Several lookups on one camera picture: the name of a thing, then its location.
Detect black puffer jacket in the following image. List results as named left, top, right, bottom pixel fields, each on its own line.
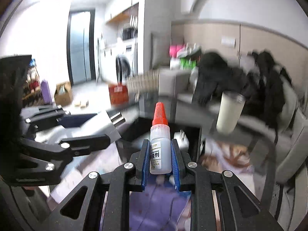
left=192, top=52, right=251, bottom=106

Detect white wall switch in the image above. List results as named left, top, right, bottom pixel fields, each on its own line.
left=221, top=37, right=236, bottom=48

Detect black hanging coat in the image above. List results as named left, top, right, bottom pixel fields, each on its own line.
left=251, top=50, right=293, bottom=130

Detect black storage box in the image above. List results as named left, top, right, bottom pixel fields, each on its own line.
left=115, top=117, right=205, bottom=166

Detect white power adapter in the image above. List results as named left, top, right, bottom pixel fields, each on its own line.
left=79, top=111, right=126, bottom=147

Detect black rice cooker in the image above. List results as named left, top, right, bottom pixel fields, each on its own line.
left=121, top=28, right=135, bottom=41

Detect printed desk mat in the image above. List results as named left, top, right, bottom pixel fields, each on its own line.
left=47, top=135, right=255, bottom=231

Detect red cardboard box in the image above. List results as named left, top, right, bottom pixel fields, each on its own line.
left=108, top=83, right=129, bottom=106

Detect white wall cabinets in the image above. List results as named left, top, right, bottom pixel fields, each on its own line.
left=105, top=1, right=140, bottom=24

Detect wicker basket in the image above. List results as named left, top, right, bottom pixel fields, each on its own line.
left=126, top=69, right=160, bottom=93

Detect green bag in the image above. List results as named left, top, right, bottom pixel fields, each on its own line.
left=180, top=55, right=200, bottom=69

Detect black and white backpack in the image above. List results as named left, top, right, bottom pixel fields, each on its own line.
left=184, top=44, right=202, bottom=58

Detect purple bottle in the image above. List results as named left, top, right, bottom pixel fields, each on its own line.
left=41, top=80, right=52, bottom=105

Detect black framed glass door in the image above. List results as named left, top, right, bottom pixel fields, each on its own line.
left=68, top=9, right=95, bottom=86

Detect white tumbler cup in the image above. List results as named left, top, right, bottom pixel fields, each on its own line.
left=216, top=91, right=246, bottom=134

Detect grey garment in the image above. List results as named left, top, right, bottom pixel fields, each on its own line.
left=281, top=77, right=299, bottom=126

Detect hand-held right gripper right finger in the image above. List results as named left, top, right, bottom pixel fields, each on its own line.
left=170, top=138, right=284, bottom=231

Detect brown cardboard box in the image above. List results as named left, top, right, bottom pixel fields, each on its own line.
left=54, top=82, right=74, bottom=106

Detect grey sofa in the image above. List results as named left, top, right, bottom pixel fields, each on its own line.
left=154, top=65, right=308, bottom=188

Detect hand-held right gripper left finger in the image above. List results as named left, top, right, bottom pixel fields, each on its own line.
left=49, top=139, right=151, bottom=231

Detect wooden shelf rack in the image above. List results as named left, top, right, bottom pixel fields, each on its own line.
left=23, top=59, right=41, bottom=100

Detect pink plush toy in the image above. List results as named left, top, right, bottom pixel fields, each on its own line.
left=169, top=44, right=183, bottom=57

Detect white washing machine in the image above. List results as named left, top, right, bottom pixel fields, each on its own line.
left=115, top=44, right=137, bottom=85

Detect glue bottle with orange cap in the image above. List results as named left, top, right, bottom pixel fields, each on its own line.
left=150, top=102, right=172, bottom=175

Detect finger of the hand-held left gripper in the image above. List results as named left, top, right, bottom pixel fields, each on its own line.
left=19, top=135, right=111, bottom=174
left=22, top=105, right=99, bottom=135

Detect grey sofa cushion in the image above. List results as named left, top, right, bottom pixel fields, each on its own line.
left=150, top=32, right=174, bottom=68

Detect white kitchen counter cabinet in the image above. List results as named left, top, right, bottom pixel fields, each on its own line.
left=97, top=38, right=121, bottom=82

